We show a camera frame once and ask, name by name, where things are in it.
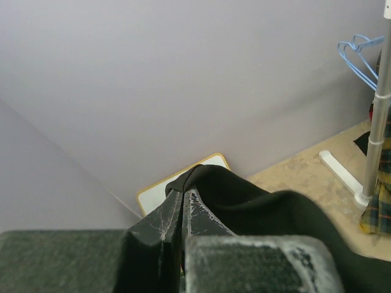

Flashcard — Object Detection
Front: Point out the small whiteboard yellow frame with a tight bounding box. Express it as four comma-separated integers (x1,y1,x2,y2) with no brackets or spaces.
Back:
137,153,230,217

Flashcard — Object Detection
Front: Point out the black t-shirt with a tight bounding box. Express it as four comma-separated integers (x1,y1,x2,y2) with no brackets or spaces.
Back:
165,165,390,292

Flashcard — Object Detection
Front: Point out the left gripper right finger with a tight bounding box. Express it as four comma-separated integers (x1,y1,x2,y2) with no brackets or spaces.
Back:
181,189,344,292

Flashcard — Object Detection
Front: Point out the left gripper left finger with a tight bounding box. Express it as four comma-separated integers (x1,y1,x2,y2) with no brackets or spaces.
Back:
1,191,183,292

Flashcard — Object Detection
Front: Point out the blue wire hangers bunch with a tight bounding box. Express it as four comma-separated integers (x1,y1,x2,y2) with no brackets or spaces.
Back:
337,34,384,91

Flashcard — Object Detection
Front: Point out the white metal clothes rack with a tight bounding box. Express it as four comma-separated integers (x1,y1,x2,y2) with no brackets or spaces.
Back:
319,0,390,211

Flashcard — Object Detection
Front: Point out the yellow plaid shirt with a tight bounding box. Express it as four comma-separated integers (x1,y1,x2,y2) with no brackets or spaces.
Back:
359,110,390,234

